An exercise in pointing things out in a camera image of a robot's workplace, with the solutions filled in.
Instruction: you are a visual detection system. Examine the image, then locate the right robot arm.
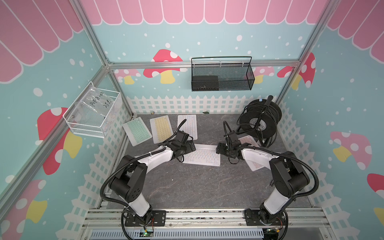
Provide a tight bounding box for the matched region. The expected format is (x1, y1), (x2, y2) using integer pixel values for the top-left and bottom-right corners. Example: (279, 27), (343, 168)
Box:
(216, 121), (320, 225)

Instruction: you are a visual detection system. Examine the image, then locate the white key keyboard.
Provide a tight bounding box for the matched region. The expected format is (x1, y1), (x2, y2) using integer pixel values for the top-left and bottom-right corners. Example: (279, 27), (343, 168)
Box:
(183, 144), (221, 167)
(178, 115), (198, 140)

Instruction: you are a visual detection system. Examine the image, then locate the black mesh wall basket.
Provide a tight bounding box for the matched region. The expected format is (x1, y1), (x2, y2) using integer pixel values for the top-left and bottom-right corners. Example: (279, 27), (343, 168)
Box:
(191, 56), (255, 91)

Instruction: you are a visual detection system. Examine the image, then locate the green key keyboard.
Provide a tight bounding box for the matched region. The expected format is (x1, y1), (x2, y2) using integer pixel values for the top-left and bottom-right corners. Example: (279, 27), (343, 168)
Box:
(123, 117), (153, 147)

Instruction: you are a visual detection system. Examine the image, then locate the black box in basket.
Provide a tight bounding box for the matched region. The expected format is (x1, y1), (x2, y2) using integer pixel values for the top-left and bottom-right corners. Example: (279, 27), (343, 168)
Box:
(191, 76), (219, 92)

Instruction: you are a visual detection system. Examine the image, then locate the clear wire wall basket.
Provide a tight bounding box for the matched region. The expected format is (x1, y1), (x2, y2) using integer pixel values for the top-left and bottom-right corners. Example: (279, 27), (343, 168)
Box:
(63, 82), (123, 138)

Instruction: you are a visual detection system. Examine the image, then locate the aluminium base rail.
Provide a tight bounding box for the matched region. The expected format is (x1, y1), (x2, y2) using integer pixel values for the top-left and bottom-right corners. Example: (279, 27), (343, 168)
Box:
(77, 208), (336, 240)

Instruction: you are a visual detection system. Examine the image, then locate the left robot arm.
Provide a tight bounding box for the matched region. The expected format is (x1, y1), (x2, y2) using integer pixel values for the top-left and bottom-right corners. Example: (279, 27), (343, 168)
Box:
(100, 131), (196, 218)

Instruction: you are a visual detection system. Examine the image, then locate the black cable reel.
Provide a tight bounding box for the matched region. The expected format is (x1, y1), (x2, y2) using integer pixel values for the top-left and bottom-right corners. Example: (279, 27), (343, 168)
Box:
(236, 96), (282, 148)

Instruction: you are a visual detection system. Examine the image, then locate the yellow key keyboard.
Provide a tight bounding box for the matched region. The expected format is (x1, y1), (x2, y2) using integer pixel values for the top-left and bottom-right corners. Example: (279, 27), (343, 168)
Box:
(150, 116), (174, 144)

